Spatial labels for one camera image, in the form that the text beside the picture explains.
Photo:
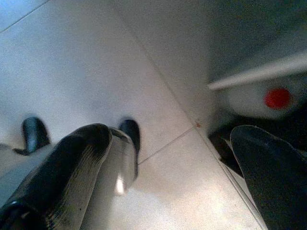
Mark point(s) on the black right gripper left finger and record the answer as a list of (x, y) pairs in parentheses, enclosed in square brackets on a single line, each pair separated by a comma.
[(60, 172)]

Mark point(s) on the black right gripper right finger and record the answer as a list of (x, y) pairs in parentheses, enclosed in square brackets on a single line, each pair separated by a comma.
[(275, 182)]

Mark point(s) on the white bottle red cap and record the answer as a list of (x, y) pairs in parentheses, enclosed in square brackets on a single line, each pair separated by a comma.
[(278, 98)]

